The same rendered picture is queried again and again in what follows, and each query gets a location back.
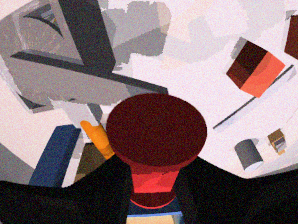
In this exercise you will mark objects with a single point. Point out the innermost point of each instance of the orange-red cube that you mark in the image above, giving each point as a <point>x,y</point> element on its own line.
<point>291,47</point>
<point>254,69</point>

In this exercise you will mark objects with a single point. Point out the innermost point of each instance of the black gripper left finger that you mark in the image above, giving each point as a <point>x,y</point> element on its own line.
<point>102,197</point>

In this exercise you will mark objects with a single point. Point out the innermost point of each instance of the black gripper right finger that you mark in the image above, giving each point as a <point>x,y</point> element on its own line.
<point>211,195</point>

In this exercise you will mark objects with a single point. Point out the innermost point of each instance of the grey cylinder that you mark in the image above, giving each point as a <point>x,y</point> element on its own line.
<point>248,155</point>

